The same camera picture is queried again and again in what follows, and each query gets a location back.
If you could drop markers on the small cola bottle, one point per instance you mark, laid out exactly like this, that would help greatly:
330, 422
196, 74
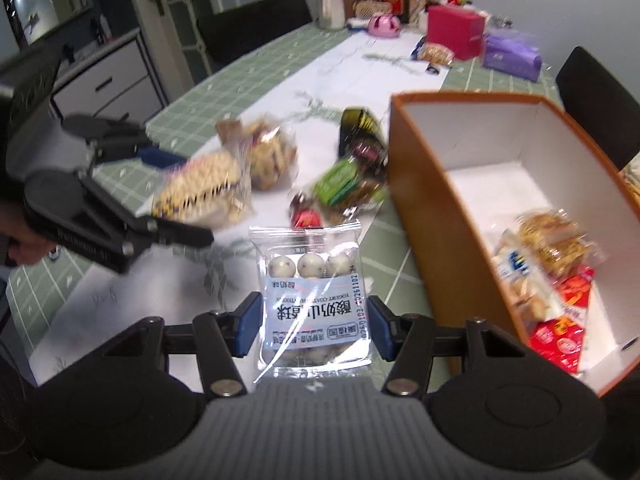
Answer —
305, 217

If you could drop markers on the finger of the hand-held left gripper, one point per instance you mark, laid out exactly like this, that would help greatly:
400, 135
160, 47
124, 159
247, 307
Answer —
175, 236
160, 158

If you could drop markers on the clear bag of white balls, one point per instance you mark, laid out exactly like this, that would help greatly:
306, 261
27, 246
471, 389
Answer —
310, 310

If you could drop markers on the black chair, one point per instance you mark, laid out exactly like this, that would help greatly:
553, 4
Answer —
250, 25
595, 100

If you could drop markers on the person's left hand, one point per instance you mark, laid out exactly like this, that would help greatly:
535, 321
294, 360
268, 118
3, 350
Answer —
27, 249

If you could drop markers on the pink gift box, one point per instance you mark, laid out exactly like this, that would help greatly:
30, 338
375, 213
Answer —
455, 32

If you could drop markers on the small blue white pack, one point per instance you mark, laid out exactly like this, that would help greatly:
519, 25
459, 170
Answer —
356, 22

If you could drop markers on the red ornament on plate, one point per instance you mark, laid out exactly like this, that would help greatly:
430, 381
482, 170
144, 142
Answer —
456, 0

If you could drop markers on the clear bag green label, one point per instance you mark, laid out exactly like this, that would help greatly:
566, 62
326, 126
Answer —
340, 182

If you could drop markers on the red snack packet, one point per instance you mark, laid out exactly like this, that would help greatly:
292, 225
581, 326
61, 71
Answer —
560, 340

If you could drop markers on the blue white cracker packet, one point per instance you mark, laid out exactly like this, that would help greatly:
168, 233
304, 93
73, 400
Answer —
520, 270

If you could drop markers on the small beige radio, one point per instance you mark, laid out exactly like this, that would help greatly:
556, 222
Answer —
372, 8

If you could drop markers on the black yellow snack packet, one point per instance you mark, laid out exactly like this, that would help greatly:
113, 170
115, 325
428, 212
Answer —
360, 125

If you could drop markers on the white drawer cabinet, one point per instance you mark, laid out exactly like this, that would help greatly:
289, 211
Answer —
110, 80

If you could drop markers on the small clear snack bag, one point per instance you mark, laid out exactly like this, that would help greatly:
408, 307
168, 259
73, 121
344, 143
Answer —
437, 55

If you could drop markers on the pink round container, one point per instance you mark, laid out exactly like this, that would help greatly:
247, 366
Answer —
385, 26

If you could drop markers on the mixed chips bag brown label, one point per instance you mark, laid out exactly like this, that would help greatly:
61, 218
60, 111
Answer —
265, 155

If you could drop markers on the purple tissue pack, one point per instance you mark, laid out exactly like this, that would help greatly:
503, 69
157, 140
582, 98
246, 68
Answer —
512, 55

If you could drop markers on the orange cardboard box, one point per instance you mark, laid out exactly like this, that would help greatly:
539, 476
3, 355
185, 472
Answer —
415, 185

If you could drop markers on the glass panel door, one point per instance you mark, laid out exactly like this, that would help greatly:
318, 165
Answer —
170, 35

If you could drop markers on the checkered puffed rice packet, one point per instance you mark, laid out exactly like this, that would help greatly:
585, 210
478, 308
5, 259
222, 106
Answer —
200, 185

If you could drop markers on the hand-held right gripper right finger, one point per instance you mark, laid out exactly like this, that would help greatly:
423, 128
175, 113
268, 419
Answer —
380, 327

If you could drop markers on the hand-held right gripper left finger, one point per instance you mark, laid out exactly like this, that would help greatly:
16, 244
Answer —
250, 325

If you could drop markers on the golden crispy cake packet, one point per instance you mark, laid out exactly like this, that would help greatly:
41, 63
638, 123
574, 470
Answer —
550, 245

